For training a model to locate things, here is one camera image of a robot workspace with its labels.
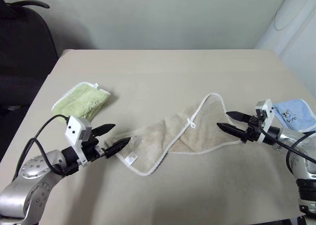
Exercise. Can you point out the black chair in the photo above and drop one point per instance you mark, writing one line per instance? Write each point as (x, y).
(22, 67)

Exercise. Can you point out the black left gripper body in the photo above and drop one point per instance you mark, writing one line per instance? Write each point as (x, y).
(91, 149)

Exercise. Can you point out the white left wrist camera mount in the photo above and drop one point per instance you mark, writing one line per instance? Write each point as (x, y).
(75, 130)

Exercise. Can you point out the beige towel with white trim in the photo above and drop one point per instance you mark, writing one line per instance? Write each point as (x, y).
(172, 133)

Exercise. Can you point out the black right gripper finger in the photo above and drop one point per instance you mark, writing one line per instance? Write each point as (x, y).
(230, 130)
(238, 116)

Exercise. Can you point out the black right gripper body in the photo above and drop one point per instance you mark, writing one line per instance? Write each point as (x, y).
(254, 129)

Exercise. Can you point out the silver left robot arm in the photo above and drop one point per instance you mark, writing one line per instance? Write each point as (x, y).
(32, 180)

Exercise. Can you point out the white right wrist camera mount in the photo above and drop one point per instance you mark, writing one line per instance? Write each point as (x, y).
(265, 114)

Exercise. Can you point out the green cloth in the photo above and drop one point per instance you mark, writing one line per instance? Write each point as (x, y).
(80, 103)

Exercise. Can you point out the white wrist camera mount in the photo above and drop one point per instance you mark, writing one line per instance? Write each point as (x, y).
(265, 114)
(75, 130)

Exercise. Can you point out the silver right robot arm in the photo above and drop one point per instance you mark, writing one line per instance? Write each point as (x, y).
(296, 156)

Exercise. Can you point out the blue cloth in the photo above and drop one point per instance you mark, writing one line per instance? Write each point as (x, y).
(295, 116)

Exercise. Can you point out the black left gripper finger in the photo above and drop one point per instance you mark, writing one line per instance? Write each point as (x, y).
(118, 146)
(103, 129)

